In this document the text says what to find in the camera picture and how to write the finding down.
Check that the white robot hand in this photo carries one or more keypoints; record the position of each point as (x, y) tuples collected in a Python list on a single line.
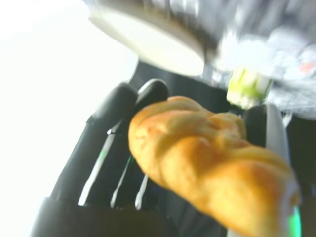
[(81, 217)]

